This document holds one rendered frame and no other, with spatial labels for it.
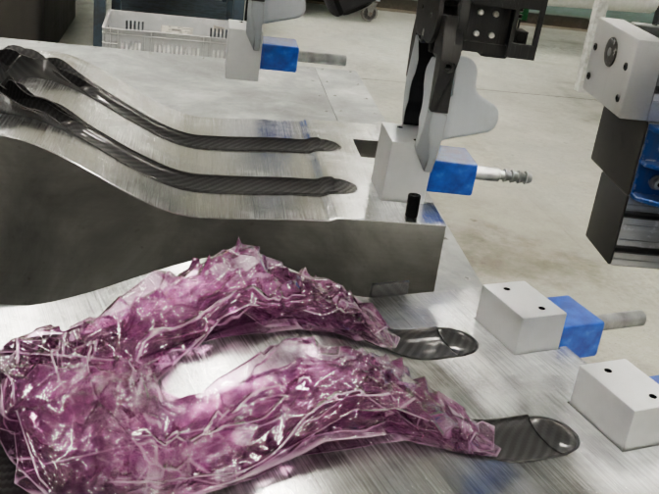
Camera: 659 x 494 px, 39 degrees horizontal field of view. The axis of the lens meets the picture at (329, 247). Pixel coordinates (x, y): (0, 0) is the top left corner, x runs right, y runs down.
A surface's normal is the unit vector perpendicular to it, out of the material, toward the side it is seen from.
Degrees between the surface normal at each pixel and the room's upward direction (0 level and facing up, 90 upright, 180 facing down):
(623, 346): 0
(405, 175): 91
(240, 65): 90
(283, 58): 90
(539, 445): 2
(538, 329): 90
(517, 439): 7
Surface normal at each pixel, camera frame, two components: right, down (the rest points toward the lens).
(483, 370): 0.12, -0.91
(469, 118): 0.14, 0.26
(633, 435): 0.40, 0.41
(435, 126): 0.09, 0.57
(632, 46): -0.99, -0.08
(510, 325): -0.91, 0.06
